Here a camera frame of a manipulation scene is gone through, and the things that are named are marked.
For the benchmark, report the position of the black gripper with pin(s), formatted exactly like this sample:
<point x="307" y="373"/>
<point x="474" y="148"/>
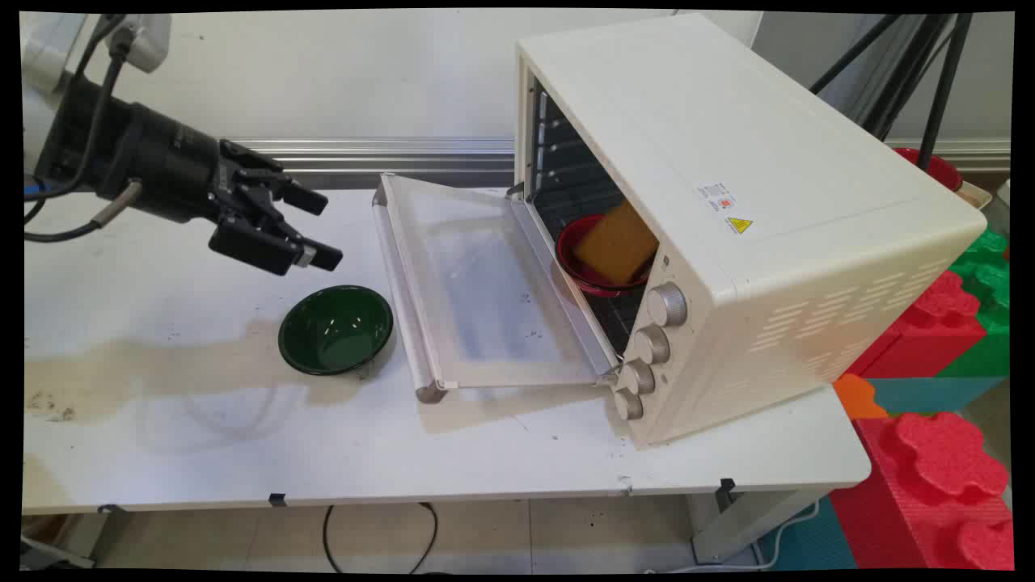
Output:
<point x="174" y="174"/>

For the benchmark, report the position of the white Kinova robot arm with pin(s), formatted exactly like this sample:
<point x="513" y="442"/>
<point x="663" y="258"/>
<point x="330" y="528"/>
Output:
<point x="47" y="56"/>

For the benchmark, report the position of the dark green bowl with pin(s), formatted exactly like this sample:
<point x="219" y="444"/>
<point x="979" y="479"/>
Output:
<point x="335" y="331"/>

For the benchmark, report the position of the red bowl in oven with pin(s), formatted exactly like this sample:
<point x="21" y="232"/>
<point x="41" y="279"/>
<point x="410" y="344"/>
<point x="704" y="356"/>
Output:
<point x="569" y="245"/>

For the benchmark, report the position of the yellow sponge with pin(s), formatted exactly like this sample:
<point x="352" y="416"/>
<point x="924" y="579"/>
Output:
<point x="618" y="242"/>

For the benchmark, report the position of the white table leg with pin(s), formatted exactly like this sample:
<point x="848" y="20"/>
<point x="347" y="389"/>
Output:
<point x="744" y="521"/>
<point x="97" y="537"/>

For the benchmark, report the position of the silver oven knob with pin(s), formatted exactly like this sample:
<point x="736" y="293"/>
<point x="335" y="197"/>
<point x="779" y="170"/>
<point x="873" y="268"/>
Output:
<point x="652" y="345"/>
<point x="637" y="377"/>
<point x="628" y="405"/>
<point x="666" y="305"/>

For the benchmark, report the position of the white product label sticker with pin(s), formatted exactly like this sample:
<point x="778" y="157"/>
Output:
<point x="716" y="197"/>

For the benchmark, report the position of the cream toaster oven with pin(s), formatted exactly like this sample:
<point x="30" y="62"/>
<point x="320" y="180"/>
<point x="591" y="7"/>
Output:
<point x="728" y="121"/>

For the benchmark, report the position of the yellow warning triangle sticker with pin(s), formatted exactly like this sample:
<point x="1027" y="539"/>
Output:
<point x="739" y="225"/>

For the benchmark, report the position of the orange foam piece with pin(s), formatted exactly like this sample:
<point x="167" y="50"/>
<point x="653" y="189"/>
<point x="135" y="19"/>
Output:
<point x="857" y="398"/>

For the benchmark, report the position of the teal foam floor mat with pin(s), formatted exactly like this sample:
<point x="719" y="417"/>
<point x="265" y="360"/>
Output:
<point x="808" y="541"/>

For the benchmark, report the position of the red background bowl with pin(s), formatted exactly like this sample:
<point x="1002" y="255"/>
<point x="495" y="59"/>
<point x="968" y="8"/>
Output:
<point x="938" y="168"/>

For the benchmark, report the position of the small red foam block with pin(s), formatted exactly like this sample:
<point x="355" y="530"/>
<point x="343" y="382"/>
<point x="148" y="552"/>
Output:
<point x="930" y="339"/>

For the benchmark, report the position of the teal foam block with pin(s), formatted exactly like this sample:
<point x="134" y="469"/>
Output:
<point x="930" y="394"/>

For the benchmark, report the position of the black tripod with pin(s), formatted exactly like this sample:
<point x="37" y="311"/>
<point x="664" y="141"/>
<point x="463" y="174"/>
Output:
<point x="942" y="89"/>

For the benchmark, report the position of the beige tray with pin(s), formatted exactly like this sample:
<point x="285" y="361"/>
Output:
<point x="974" y="196"/>

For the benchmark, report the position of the large red foam block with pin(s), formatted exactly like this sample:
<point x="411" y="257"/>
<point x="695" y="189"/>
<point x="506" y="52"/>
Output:
<point x="930" y="493"/>

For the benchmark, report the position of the green foam block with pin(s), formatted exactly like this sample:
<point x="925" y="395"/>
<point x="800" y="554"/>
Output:
<point x="990" y="267"/>

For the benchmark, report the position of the aluminium wall rail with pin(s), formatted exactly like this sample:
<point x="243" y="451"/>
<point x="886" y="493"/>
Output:
<point x="364" y="153"/>

